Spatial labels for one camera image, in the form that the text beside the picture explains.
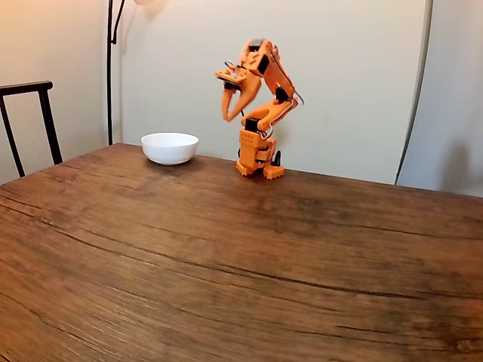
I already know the white bowl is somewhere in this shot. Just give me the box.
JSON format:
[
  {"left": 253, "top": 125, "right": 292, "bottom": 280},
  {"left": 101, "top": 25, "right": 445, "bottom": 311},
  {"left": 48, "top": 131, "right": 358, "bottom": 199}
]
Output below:
[{"left": 140, "top": 131, "right": 200, "bottom": 166}]

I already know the black floor lamp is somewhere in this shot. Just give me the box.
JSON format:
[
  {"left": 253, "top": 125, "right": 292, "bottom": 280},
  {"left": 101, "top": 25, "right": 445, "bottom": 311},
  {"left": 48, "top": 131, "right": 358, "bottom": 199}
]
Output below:
[{"left": 106, "top": 0, "right": 169, "bottom": 146}]

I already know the orange gripper camera mount plate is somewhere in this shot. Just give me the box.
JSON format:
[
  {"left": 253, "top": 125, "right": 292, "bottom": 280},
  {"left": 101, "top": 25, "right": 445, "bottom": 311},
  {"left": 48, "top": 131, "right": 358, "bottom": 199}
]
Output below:
[{"left": 214, "top": 69, "right": 247, "bottom": 86}]

